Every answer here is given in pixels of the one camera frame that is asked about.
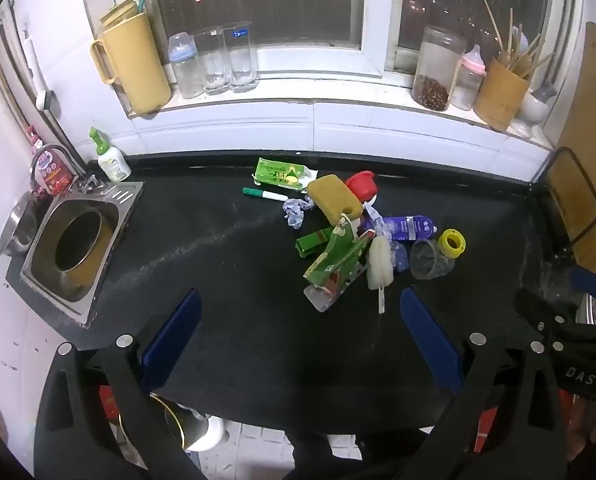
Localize brown cardboard sheets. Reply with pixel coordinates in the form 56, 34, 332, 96
100, 0, 139, 32

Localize steel faucet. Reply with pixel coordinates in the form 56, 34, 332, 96
30, 144, 103, 196

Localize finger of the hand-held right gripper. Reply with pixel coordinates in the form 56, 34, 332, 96
515, 287, 580, 347
567, 265, 596, 304

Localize pink capped baby bottle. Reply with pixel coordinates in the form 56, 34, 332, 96
450, 44, 488, 112

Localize red capped bottle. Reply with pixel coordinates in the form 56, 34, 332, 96
345, 170, 380, 210

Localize wooden cutting board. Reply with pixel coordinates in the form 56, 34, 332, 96
547, 22, 596, 277

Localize yellow sponge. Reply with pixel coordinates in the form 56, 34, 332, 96
306, 174, 365, 227

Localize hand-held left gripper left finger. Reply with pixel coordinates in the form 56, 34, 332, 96
34, 288, 203, 480

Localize yellow bottle cap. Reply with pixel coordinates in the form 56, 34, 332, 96
437, 228, 467, 260

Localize clear plastic packaging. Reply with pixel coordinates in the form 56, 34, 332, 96
304, 264, 369, 315

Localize clear spice jar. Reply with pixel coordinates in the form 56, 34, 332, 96
411, 25, 467, 112

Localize green snack wrapper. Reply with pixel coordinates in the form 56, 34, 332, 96
251, 156, 319, 192

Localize white popsicle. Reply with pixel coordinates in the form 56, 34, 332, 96
367, 236, 395, 315

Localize green printed carton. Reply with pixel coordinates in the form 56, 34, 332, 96
303, 212, 377, 297

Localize small green box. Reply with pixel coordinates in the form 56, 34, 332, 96
295, 227, 337, 260

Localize yellow plastic pitcher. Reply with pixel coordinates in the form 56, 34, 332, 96
90, 10, 173, 116

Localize green white marker pen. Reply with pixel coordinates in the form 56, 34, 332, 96
242, 186, 289, 203

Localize white ceramic pot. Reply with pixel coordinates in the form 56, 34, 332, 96
513, 82, 559, 138

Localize small steel sink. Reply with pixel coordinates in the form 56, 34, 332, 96
20, 181, 145, 330

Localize blue plastic piece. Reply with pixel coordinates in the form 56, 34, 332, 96
390, 241, 410, 274

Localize steel bowl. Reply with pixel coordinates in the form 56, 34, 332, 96
0, 191, 43, 257

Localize blue capped baby bottle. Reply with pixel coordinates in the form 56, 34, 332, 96
168, 32, 205, 100

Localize white bowl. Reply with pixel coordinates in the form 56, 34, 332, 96
185, 412, 227, 454

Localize red container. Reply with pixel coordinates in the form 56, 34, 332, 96
475, 407, 501, 453

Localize white window frame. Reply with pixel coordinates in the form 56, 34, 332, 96
78, 0, 581, 83

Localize purple plastic bottle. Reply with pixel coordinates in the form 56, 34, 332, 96
378, 214, 438, 244

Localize clear plastic cup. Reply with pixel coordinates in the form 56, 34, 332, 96
409, 238, 452, 281

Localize green pump soap bottle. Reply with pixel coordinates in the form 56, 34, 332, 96
88, 126, 132, 183

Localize foil wrapper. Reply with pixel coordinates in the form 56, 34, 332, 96
362, 204, 395, 242

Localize red printed packet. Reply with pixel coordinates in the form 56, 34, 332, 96
30, 149, 74, 196

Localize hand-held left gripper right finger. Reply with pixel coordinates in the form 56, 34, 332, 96
399, 285, 569, 480

